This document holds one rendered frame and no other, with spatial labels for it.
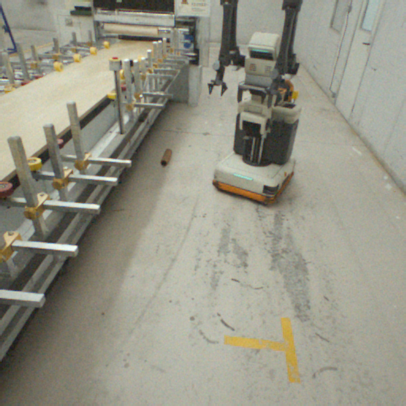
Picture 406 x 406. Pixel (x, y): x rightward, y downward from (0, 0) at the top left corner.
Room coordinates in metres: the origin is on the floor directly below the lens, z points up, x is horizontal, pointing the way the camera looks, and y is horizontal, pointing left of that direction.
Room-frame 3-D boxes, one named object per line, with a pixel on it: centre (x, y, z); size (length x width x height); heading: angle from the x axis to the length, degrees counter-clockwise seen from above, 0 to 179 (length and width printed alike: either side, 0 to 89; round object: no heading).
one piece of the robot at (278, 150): (3.01, -0.53, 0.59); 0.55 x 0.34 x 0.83; 63
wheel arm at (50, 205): (1.19, 0.67, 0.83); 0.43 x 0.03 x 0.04; 87
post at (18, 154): (1.15, 0.72, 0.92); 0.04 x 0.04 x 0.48; 87
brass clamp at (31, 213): (1.18, 0.72, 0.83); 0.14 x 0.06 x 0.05; 177
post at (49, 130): (1.40, 0.71, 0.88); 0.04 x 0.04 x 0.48; 87
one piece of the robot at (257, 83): (2.67, -0.36, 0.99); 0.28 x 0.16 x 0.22; 63
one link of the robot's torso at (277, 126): (2.76, -0.47, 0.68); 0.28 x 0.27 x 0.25; 63
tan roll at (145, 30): (5.53, 1.01, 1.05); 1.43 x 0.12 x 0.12; 87
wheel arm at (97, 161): (1.69, 0.64, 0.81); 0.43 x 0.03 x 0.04; 87
